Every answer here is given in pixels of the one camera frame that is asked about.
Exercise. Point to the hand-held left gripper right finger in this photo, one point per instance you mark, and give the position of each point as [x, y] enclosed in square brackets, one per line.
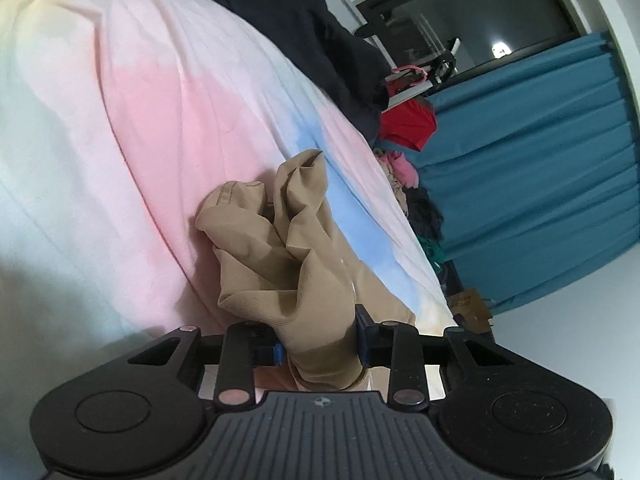
[362, 345]

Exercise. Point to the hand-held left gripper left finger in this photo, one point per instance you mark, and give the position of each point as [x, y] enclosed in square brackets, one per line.
[277, 355]

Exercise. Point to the tan t-shirt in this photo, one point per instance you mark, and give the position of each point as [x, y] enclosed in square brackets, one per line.
[300, 285]

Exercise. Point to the pink clothes hanger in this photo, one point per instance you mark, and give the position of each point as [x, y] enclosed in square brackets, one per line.
[411, 67]

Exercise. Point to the black armchair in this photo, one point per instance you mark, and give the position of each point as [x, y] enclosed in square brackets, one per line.
[450, 275]

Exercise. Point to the green garment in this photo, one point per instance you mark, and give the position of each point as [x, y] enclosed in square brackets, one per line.
[434, 252]

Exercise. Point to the black garment pile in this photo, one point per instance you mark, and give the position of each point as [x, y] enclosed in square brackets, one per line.
[425, 210]

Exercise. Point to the tan garment in pile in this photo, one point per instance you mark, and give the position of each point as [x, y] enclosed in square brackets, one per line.
[400, 200]

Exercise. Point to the pink garment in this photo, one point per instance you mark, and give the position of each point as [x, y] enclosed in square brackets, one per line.
[402, 167]

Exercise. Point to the red cloth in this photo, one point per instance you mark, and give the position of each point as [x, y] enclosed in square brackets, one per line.
[410, 125]

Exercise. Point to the wide blue curtain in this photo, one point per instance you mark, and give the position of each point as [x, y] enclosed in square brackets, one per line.
[525, 160]

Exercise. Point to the silver tripod stand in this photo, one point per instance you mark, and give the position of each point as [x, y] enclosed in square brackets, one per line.
[410, 95]

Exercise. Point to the pastel tie-dye bed sheet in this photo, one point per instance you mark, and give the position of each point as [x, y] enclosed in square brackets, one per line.
[125, 135]

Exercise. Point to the dark navy blanket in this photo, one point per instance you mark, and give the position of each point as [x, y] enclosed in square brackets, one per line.
[320, 40]

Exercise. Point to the dark framed window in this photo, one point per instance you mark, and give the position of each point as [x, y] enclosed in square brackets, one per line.
[475, 10]

